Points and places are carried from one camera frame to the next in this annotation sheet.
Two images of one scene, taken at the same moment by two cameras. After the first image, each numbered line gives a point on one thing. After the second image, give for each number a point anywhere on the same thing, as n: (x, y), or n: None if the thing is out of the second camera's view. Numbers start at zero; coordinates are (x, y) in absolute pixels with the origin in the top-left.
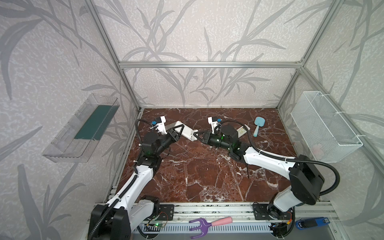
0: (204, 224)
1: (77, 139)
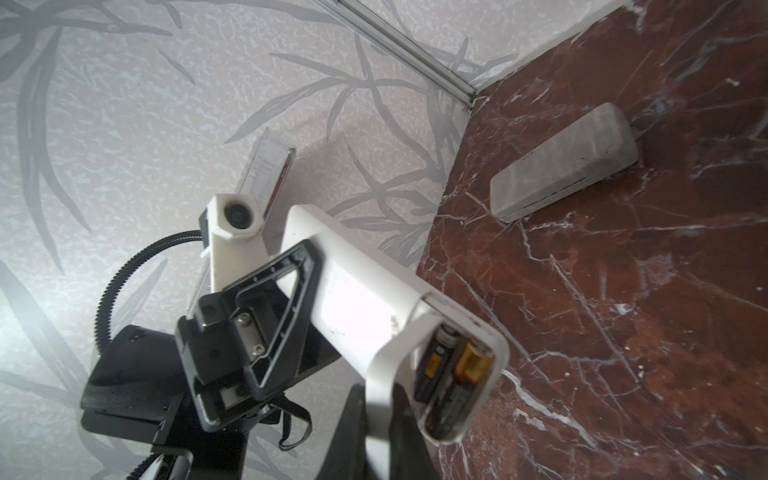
0: None
1: (267, 171)
